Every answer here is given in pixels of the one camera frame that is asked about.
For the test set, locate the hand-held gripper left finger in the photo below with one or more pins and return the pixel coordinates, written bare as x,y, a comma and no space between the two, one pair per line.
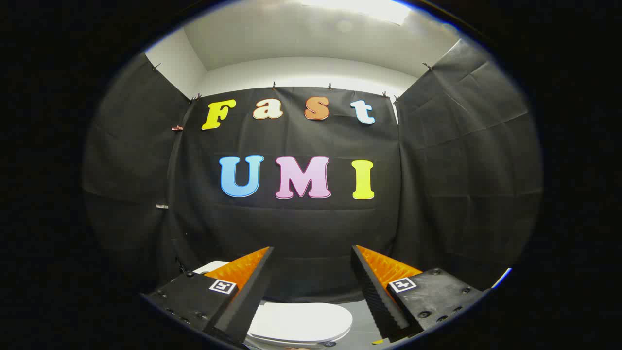
243,306

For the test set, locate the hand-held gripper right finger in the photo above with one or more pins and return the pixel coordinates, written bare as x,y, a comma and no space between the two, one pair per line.
376,301

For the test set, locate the white toilet lid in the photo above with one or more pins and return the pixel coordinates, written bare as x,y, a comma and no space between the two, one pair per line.
301,321

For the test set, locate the white toilet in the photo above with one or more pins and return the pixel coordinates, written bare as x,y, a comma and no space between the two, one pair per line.
214,267

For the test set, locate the white toilet seat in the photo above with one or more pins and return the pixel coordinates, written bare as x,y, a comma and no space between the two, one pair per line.
335,341

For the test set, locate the black backdrop cloth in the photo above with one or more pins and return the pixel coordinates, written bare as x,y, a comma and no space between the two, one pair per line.
301,228

